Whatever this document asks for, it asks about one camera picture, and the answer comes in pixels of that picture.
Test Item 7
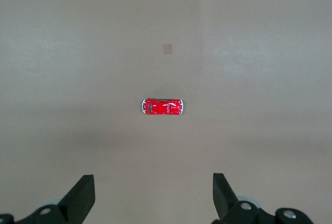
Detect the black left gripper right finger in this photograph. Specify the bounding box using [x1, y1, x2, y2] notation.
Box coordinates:
[211, 173, 272, 224]

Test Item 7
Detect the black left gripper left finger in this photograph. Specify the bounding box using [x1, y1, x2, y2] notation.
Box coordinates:
[15, 174, 96, 224]

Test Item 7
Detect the red beetle toy car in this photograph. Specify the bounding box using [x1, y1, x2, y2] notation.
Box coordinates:
[141, 97, 185, 117]

